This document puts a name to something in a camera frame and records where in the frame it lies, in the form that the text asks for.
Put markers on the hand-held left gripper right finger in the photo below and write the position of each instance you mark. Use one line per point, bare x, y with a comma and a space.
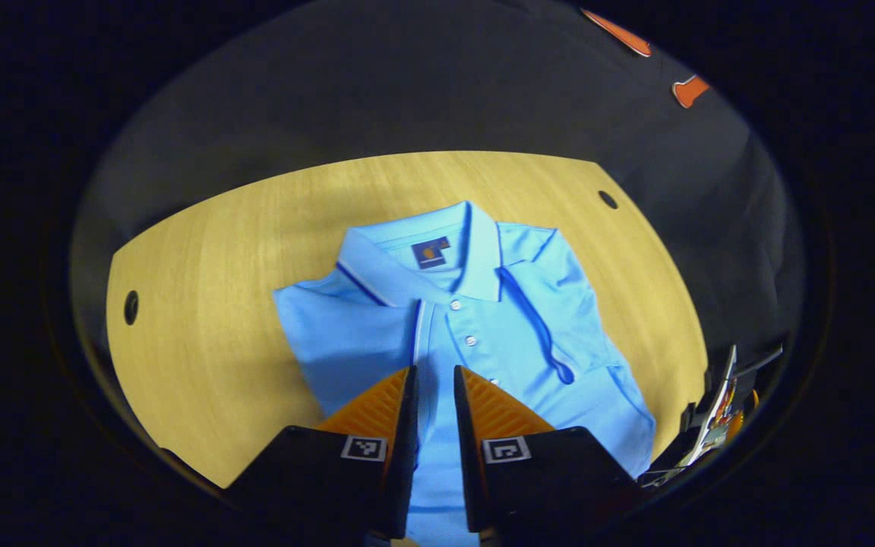
464, 433

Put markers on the round black table grommet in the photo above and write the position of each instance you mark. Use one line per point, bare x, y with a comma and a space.
608, 199
131, 307

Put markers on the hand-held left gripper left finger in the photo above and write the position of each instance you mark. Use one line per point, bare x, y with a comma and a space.
407, 425

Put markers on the light blue T-shirt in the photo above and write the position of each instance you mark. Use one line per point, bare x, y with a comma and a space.
377, 334

